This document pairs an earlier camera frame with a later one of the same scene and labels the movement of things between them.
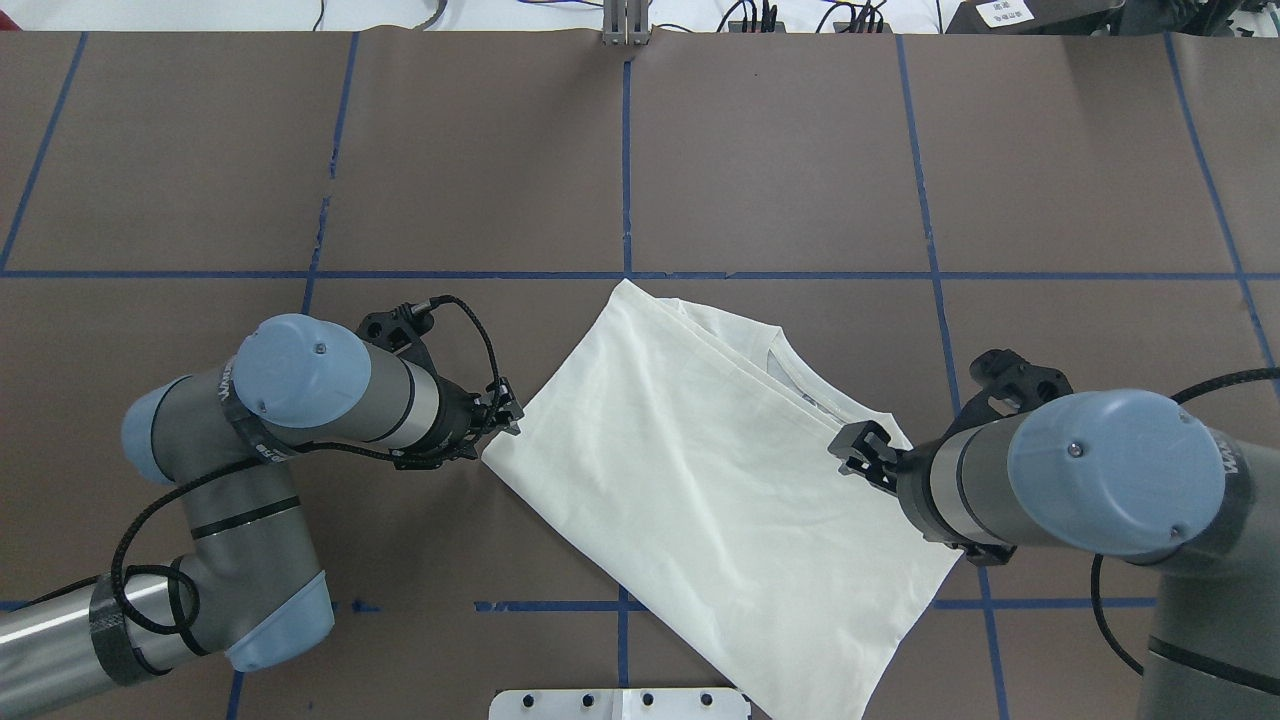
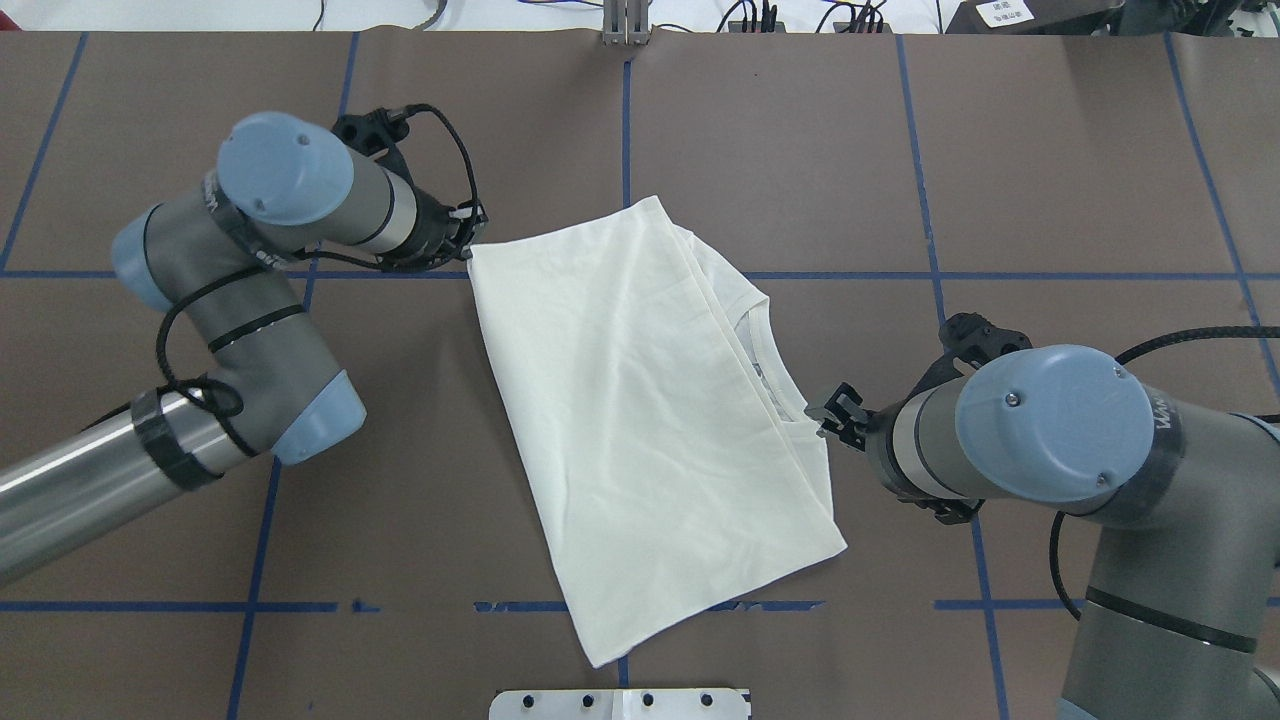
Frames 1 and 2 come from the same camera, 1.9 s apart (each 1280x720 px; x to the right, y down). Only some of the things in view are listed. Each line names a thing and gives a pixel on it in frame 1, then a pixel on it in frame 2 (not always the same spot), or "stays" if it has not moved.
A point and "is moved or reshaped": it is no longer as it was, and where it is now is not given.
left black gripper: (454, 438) -> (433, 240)
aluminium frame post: (625, 22) stays
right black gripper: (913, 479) -> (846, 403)
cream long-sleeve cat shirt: (690, 451) is moved or reshaped
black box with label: (1037, 17) stays
